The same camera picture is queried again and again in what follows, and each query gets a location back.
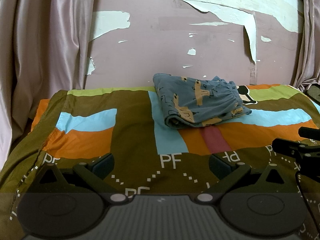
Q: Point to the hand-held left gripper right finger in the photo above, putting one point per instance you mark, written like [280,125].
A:
[217,167]

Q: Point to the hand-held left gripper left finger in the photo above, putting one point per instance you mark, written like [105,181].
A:
[105,165]

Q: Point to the blue printed pants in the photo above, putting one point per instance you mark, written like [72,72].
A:
[200,105]

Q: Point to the grey round mesh object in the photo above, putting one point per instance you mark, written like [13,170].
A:
[314,92]

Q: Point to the pale pink curtain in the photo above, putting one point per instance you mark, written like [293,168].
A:
[308,42]
[37,55]

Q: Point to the colourful printed bedsheet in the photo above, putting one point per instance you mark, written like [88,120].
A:
[137,120]

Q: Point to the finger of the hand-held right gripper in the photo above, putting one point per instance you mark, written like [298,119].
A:
[308,132]
[285,146]

